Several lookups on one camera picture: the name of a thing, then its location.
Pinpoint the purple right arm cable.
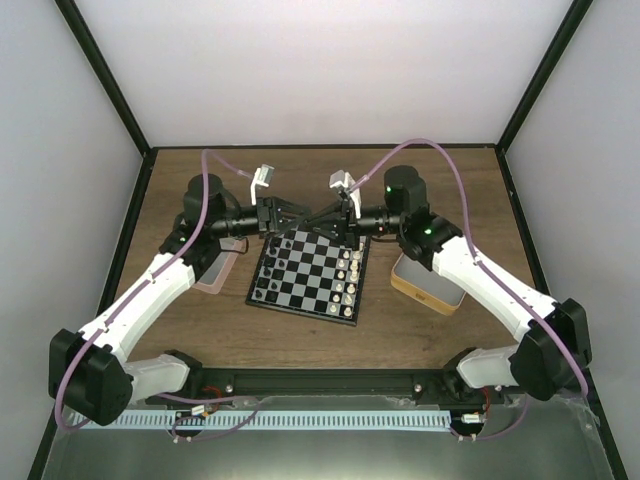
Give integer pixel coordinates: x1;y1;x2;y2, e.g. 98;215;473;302
349;138;590;442

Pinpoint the black enclosure frame post left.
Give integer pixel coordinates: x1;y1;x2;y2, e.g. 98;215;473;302
53;0;151;154

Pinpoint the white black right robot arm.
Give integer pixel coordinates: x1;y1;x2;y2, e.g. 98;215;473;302
305;165;592;403

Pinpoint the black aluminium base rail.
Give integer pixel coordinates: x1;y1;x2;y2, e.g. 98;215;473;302
145;367;484;406

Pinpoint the gold metal tin tray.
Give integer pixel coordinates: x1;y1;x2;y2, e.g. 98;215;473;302
390;254;466;316

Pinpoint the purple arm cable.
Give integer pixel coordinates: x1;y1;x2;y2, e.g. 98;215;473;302
349;138;590;442
53;148;261;444

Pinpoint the pink metal tin tray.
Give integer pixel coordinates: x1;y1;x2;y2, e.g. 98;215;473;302
194;238;242;295

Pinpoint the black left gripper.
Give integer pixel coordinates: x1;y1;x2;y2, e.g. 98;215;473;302
212;197;312;239

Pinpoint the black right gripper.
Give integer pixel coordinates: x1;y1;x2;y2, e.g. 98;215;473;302
306;200;405;252

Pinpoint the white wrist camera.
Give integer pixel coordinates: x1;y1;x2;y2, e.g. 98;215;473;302
329;170;362;219
250;164;275;205

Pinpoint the black enclosure frame post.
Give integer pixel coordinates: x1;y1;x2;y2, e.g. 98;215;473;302
53;0;151;154
498;0;594;151

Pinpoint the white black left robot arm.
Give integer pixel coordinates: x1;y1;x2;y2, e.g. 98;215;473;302
49;174;309;431

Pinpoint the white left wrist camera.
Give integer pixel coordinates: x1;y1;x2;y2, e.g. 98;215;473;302
250;164;275;205

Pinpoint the black enclosure frame post right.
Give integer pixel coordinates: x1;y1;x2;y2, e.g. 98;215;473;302
498;0;594;151

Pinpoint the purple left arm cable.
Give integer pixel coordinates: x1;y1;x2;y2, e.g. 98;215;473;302
53;148;261;444

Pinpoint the magnetic chess board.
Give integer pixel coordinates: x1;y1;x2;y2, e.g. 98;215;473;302
246;230;371;326

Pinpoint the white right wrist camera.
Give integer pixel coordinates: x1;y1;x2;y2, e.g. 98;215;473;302
329;170;362;219

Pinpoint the light blue slotted cable duct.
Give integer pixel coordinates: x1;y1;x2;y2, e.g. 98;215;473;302
108;410;451;432

